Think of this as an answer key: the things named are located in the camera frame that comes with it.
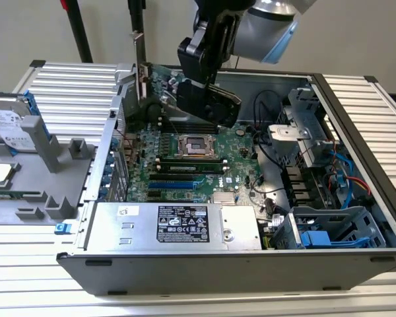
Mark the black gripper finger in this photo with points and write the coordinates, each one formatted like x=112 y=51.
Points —
x=198 y=66

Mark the green graphics card black fan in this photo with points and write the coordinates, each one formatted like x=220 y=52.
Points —
x=158 y=86

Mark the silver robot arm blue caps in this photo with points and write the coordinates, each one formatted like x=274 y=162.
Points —
x=260 y=33

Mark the round silver coin battery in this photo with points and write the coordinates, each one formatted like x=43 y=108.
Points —
x=240 y=131

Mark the metal CPU socket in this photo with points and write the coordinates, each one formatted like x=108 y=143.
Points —
x=195 y=144

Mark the black vertical stand pole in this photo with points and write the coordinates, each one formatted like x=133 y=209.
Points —
x=137 y=13

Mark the green motherboard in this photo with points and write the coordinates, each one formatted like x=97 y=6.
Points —
x=237 y=155

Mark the green RAM stick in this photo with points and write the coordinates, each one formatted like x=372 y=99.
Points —
x=13 y=192
x=184 y=168

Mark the silver metal drive cage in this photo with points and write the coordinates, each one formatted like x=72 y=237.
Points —
x=285 y=138

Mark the black long expansion slot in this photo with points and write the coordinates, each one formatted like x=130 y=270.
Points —
x=171 y=177

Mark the blue expansion slot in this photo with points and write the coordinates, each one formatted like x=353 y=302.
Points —
x=171 y=186

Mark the black tripod leg red band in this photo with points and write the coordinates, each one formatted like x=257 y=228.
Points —
x=79 y=33

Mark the silver chipset heatsink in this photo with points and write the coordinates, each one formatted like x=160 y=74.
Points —
x=224 y=198

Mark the black short expansion slot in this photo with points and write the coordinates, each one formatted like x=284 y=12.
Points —
x=158 y=195

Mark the silver power supply unit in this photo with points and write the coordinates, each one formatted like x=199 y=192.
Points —
x=135 y=228

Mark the hard disk in blue carrier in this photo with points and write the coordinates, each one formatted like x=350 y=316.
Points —
x=6 y=125

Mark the grey disk bay cage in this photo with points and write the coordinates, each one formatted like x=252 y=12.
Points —
x=333 y=218

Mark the grey plastic parts rack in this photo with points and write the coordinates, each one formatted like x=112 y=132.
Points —
x=26 y=180

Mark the blue plastic drive latch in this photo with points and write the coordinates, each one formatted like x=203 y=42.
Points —
x=315 y=238

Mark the open black PC case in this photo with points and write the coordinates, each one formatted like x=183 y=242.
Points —
x=184 y=274

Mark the small blue plastic clip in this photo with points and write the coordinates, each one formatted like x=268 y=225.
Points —
x=62 y=228

